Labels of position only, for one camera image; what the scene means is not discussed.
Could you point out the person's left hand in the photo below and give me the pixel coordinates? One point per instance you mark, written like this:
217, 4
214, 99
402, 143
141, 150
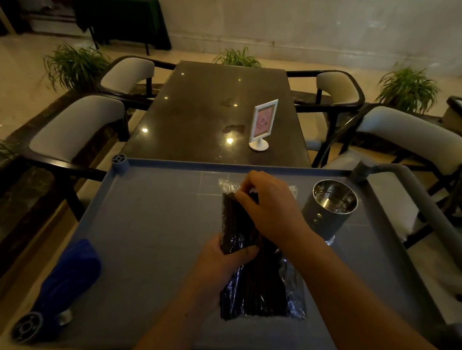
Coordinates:
213, 270

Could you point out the person's right hand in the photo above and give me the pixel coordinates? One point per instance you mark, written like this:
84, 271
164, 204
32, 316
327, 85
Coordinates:
277, 213

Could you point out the person's right fingers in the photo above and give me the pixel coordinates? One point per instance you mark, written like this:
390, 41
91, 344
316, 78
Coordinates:
246, 193

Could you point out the person's left thumb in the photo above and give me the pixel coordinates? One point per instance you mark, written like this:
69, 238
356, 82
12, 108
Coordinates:
243, 254

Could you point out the plastic bag of black chopsticks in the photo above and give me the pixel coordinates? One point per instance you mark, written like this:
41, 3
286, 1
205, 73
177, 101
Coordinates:
262, 288

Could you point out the person's right forearm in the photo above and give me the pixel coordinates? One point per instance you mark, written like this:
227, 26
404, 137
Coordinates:
349, 304

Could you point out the person's left forearm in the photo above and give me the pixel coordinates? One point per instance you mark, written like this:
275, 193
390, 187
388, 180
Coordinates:
165, 338

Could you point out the white table sign stand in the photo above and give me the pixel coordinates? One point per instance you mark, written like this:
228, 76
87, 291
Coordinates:
264, 118

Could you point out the steel cylinder holder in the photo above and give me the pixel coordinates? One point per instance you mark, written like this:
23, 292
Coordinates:
327, 214

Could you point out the dark glossy dining table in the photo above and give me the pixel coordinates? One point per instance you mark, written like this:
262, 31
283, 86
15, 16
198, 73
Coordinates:
204, 110

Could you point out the grey service cart tray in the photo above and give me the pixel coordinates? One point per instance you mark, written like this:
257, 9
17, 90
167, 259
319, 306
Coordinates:
151, 237

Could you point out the blue cloth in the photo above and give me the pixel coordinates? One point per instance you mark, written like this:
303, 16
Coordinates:
68, 280

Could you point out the table with green cloth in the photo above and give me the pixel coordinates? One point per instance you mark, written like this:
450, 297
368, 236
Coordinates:
122, 16

